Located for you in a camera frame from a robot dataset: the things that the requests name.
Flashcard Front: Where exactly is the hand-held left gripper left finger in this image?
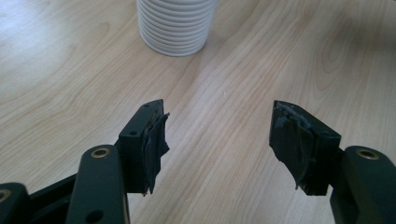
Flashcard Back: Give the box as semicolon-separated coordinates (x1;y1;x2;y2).
118;99;171;197

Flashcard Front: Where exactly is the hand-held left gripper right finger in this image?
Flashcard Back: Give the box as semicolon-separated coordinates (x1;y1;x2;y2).
269;100;342;197

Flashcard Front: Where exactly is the stack of white paper cups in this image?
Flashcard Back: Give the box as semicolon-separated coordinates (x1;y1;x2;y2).
135;0;219;58

